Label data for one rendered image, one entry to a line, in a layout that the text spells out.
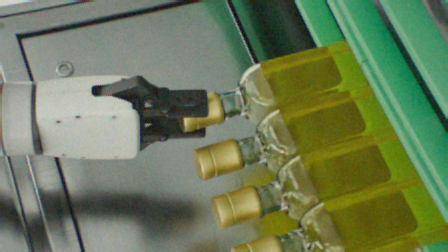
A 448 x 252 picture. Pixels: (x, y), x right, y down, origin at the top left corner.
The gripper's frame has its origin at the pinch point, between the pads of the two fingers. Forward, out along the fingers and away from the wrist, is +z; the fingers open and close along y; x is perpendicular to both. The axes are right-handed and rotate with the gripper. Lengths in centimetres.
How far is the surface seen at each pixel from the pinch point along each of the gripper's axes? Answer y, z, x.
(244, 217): 0.4, 4.8, -12.4
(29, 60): -13.1, -17.8, 16.3
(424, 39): 13.6, 21.2, -1.0
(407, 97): 6.2, 21.5, -2.6
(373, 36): 6.1, 19.4, 5.1
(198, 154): 1.3, 0.7, -5.6
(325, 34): -3.4, 17.4, 12.6
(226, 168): 0.3, 3.5, -6.8
